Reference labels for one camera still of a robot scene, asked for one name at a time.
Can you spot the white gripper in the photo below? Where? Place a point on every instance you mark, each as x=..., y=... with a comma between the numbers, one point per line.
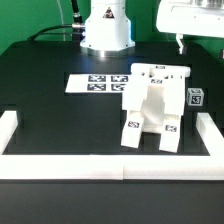
x=191, y=17

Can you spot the white tagged cube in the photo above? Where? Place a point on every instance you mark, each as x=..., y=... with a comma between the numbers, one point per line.
x=195, y=97

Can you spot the white chair back frame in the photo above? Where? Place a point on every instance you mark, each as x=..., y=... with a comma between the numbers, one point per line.
x=156, y=88

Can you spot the white chair seat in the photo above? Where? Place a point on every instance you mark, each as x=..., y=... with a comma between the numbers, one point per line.
x=152, y=122

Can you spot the white U-shaped fence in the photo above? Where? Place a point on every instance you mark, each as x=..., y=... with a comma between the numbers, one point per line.
x=96, y=167

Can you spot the white marker base plate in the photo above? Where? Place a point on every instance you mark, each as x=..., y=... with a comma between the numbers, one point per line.
x=96, y=83

